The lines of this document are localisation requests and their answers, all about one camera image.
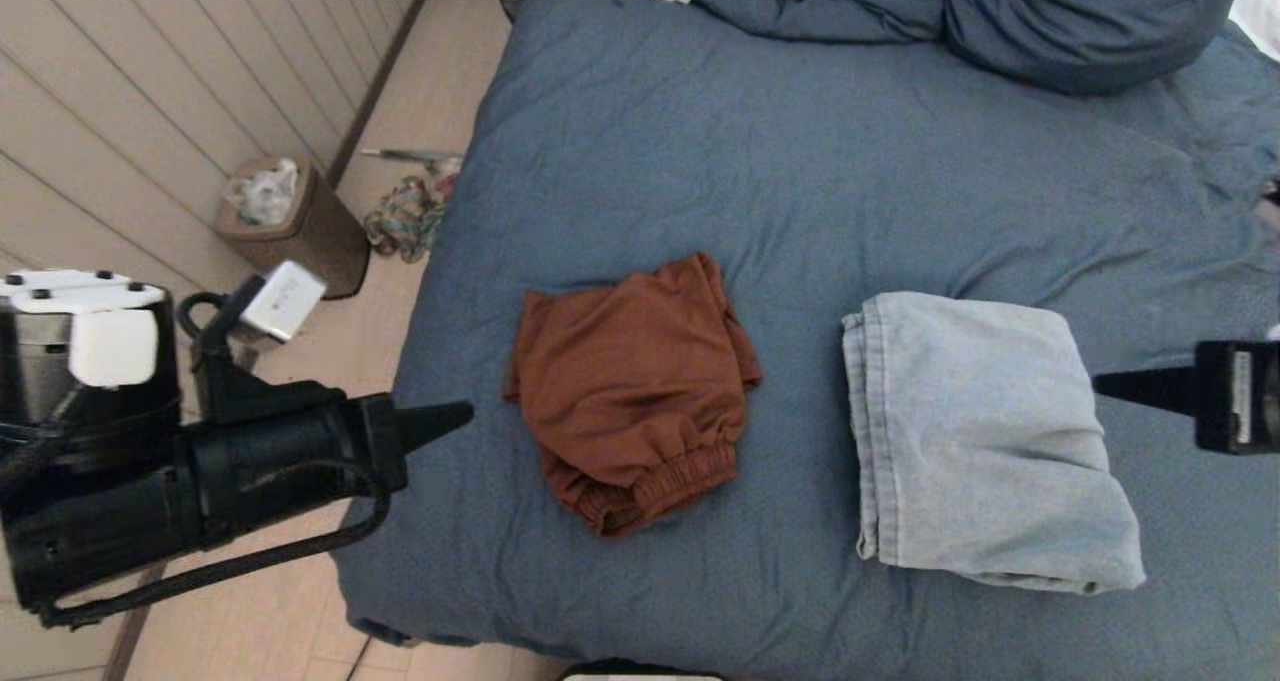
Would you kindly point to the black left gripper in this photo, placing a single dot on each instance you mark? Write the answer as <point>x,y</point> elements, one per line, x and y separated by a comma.
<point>200,481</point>

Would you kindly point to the white pillow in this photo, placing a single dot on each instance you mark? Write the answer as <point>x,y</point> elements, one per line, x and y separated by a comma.
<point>1264,6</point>

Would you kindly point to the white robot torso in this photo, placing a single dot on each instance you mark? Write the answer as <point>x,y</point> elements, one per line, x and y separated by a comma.
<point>640,676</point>

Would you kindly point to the bunched blue duvet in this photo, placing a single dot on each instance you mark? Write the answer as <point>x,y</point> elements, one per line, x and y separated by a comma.
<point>820,1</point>

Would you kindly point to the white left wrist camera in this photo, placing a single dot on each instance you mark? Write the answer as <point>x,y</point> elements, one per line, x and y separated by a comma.
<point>110,346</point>

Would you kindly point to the colourful crumpled cloth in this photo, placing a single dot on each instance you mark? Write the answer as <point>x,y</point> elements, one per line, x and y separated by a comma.
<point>405,219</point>

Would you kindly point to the blue bed sheet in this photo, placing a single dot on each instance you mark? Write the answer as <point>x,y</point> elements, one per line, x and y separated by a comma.
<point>800,161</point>

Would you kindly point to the brown trash bin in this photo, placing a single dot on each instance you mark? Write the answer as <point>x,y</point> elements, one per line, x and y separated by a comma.
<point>330,231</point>

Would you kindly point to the grey metal rod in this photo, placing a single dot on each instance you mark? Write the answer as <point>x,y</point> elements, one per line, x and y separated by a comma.
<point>410,154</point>

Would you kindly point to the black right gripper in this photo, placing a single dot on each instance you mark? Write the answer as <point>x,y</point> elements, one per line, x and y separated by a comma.
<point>1268,391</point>

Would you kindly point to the rust brown garment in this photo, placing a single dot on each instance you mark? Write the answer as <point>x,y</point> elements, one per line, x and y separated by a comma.
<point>630,381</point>

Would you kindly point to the blue pillow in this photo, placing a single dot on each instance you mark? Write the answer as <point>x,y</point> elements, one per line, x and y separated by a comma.
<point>1090,21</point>

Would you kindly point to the light blue denim shorts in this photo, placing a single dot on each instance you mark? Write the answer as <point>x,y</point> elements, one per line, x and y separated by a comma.
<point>980,441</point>

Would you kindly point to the white plastic bin bag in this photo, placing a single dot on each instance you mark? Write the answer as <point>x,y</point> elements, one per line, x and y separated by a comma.
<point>268,197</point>

